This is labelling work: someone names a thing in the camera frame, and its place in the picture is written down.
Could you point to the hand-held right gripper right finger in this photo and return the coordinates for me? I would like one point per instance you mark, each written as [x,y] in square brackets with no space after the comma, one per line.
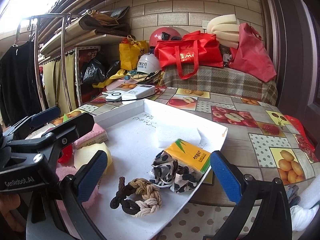
[225,177]

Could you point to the yellow shopping bag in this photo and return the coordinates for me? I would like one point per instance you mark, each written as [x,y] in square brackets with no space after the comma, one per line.
[128,55]

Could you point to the yellow sponge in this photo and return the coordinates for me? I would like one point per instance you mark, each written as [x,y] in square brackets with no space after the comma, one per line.
[87,155]

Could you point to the white shallow cardboard box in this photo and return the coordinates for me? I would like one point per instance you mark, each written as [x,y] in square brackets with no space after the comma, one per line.
[140,155]

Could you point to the white metal shelf unit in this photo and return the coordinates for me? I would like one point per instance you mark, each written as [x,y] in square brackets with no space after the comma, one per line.
[75,36]

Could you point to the white crumpled cloth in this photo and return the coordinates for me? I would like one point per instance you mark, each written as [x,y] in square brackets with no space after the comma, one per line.
[303,216]

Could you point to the white wall socket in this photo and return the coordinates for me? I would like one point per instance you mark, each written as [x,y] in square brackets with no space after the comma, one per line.
[205,24]

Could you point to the yellow tissue packet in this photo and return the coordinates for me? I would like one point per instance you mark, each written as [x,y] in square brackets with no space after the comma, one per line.
[192,157]

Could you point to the white helmet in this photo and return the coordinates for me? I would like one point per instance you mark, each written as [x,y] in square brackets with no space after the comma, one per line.
[147,65]

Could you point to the red plush ball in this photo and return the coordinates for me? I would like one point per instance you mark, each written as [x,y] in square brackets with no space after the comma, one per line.
[66,155]

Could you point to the rolled white foam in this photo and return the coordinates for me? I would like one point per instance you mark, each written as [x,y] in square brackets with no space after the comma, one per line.
[222,30]

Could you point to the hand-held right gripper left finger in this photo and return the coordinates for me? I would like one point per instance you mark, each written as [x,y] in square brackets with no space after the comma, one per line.
[92,177]

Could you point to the plaid cloth cover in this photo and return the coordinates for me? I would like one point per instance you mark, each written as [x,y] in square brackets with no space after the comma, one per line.
[225,80]

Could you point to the dark red fabric bag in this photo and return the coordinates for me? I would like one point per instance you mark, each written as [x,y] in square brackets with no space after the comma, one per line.
[252,55]

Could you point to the white foam sheet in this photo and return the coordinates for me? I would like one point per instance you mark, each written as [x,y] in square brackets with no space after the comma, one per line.
[312,192]

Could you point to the pink helmet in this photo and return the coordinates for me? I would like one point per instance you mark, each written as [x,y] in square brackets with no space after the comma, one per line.
[157,36]

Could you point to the white power bank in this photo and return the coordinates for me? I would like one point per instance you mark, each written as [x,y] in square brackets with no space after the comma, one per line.
[140,91]

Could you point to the grey panelled door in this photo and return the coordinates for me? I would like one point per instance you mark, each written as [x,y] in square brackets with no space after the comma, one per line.
[295,55]

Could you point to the black plastic bag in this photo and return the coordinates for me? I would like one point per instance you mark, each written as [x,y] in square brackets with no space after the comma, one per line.
[92,71]

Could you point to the black and white spotted cloth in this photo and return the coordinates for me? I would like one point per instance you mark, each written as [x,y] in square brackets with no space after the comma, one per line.
[172,177]

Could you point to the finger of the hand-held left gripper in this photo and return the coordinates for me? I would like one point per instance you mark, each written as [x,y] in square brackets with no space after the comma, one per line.
[75,127]
[45,116]

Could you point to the white foam sponge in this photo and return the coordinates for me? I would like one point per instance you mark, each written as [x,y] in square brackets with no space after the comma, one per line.
[175,136]

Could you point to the bright red tote bag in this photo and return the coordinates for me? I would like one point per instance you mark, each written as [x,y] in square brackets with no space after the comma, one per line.
[195,52]

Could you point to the grey knitted cloth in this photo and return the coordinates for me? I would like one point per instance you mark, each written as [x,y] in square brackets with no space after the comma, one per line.
[292,195]

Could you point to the small pink carton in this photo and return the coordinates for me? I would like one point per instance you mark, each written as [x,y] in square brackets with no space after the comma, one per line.
[92,135]

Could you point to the yellow crumpled cloth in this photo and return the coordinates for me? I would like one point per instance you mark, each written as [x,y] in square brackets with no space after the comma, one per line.
[112,80]

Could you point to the brown folded bags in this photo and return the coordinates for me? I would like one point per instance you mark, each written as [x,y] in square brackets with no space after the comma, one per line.
[105,21]

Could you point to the white round device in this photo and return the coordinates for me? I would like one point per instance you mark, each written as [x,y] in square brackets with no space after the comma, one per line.
[115,96]

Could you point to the metal clothes rack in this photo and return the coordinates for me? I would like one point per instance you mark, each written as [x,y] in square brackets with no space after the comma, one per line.
[64,55]

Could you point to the black hanging garment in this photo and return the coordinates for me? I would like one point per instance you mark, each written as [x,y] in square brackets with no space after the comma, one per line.
[17,80]

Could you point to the person's left hand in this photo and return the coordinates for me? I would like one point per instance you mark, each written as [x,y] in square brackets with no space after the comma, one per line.
[10,205]

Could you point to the pink plush toy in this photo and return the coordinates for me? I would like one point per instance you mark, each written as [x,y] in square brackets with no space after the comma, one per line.
[65,173]

